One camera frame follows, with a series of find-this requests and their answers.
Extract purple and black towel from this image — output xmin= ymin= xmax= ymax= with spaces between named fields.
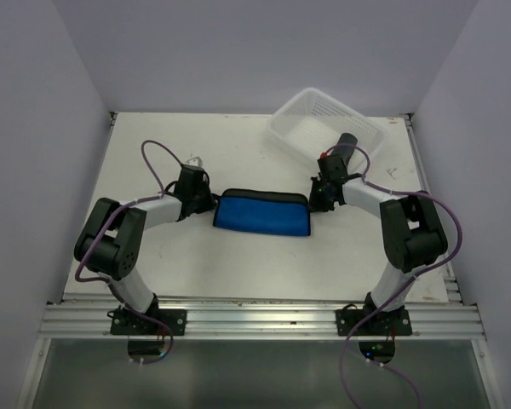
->
xmin=332 ymin=133 xmax=358 ymax=162

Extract blue and black towel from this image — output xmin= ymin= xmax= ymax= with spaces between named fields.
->
xmin=213 ymin=188 xmax=312 ymax=237

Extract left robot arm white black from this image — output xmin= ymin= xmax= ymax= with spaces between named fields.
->
xmin=74 ymin=164 xmax=215 ymax=335

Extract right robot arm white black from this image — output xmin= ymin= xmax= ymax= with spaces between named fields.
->
xmin=309 ymin=153 xmax=448 ymax=335

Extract white plastic mesh basket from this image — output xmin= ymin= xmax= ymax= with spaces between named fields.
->
xmin=267 ymin=88 xmax=389 ymax=171

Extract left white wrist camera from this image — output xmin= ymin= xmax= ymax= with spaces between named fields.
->
xmin=185 ymin=156 xmax=204 ymax=168

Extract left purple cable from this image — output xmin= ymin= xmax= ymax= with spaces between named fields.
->
xmin=75 ymin=139 xmax=187 ymax=366

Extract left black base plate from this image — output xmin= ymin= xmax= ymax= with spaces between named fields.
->
xmin=106 ymin=308 xmax=187 ymax=337

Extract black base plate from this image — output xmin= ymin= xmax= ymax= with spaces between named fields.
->
xmin=106 ymin=308 xmax=187 ymax=337
xmin=335 ymin=305 xmax=413 ymax=337

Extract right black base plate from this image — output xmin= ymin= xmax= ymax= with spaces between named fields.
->
xmin=335 ymin=305 xmax=413 ymax=337

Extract aluminium mounting rail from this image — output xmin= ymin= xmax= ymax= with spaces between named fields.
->
xmin=37 ymin=297 xmax=485 ymax=341

